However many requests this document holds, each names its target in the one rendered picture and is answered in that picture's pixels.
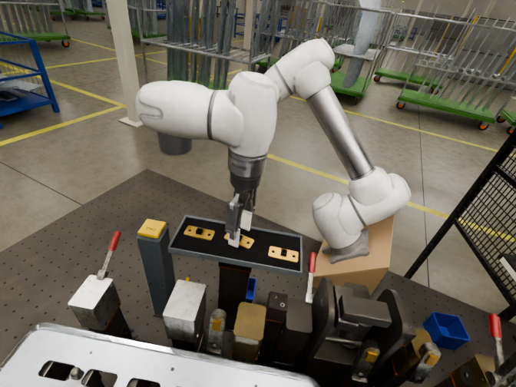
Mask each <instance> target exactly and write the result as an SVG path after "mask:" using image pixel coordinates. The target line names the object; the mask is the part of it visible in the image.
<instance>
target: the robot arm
mask: <svg viewBox="0 0 516 387"><path fill-rule="evenodd" d="M334 62H335V55H334V53H333V51H332V49H331V48H330V46H329V44H328V43H327V42H326V41H325V40H324V39H322V38H321V39H313V40H311V41H307V42H305V43H303V44H301V45H299V46H298V47H296V48H294V49H293V50H292V51H290V52H289V53H288V54H286V55H284V56H283V57H282V58H281V59H280V60H279V61H278V62H277V63H275V65H273V66H272V67H271V68H270V69H269V70H268V71H267V72H266V73H265V74H261V73H256V72H252V71H241V72H239V73H238V74H237V75H236V76H235V77H234V79H233V80H232V81H231V82H230V85H229V89H228V90H219V91H215V90H210V89H208V88H206V87H204V86H203V85H201V84H196V83H191V82H186V81H155V82H152V83H149V84H146V85H144V86H143V87H142V88H141V89H140V90H139V91H138V93H137V97H136V102H135V105H136V112H137V116H138V117H139V118H140V119H141V121H142V123H143V124H144V125H146V126H147V127H149V128H150V129H152V130H154V131H157V132H159V133H162V134H166V135H170V136H175V137H182V138H188V139H195V140H212V141H218V142H220V143H222V144H225V145H227V146H229V147H228V168H229V170H230V183H231V184H232V186H233V187H234V189H235V190H234V192H233V200H232V201H230V200H228V201H227V219H226V226H225V232H227V233H228V234H229V240H228V244H230V245H231V246H234V247H236V248H238V246H239V240H240V229H239V225H240V228H242V229H245V230H248V231H250V224H251V219H252V213H251V212H253V213H255V211H256V209H253V207H255V206H256V195H257V188H258V186H259V185H260V180H261V175H262V174H263V172H264V171H265V169H266V159H267V156H268V150H269V146H270V144H271V142H272V140H273V135H274V132H275V128H276V116H277V102H280V101H282V100H284V99H286V98H288V97H289V96H291V95H292V94H295V93H297V94H298V95H299V96H300V97H301V98H302V99H303V100H306V101H307V103H308V105H309V106H310V108H311V110H312V111H313V113H314V115H315V116H316V119H317V121H318V122H319V124H320V126H321V128H322V129H323V131H324V133H325V134H326V136H327V138H328V139H329V142H330V144H331V145H332V147H333V149H334V151H335V152H336V154H337V156H338V157H339V159H340V161H341V162H342V165H343V166H344V168H345V169H346V172H347V174H348V175H349V177H350V179H349V185H348V187H349V191H350V194H348V195H345V196H340V195H339V194H338V193H325V194H323V195H321V196H320V197H318V198H317V199H316V200H315V201H314V203H313V216H314V220H315V223H316V225H317V227H318V229H319V232H320V233H321V234H322V236H323V238H324V239H325V241H326V242H327V243H328V245H327V246H325V247H323V248H322V253H324V254H325V253H331V257H330V258H329V262H330V264H335V263H338V262H341V261H344V260H350V259H353V258H356V257H360V256H368V255H369V254H370V251H369V233H370V231H369V229H364V230H363V228H364V227H367V226H368V225H371V224H374V223H377V222H379V221H381V220H384V219H386V218H388V217H390V216H391V215H393V214H395V213H397V212H399V211H400V210H401V209H402V208H403V207H404V206H405V205H406V204H407V203H408V202H409V199H410V198H411V191H410V189H409V186H408V184H407V183H406V182H405V180H404V179H403V178H402V177H400V176H399V175H398V174H387V173H386V172H385V171H384V170H383V169H382V168H380V167H376V166H373V165H372V162H371V160H370V159H369V157H368V155H367V153H366V151H365V149H364V148H363V146H362V144H361V142H360V140H359V139H358V137H357V135H356V133H355V131H354V130H353V128H352V125H351V124H350V123H349V119H348V118H347V116H346V114H345V112H344V110H343V109H342V106H341V105H340V103H339V101H338V99H337V97H336V96H335V94H334V92H333V90H332V88H331V87H330V86H329V84H330V83H331V77H330V73H329V70H330V69H332V67H333V65H334ZM240 220H241V224H240Z"/></svg>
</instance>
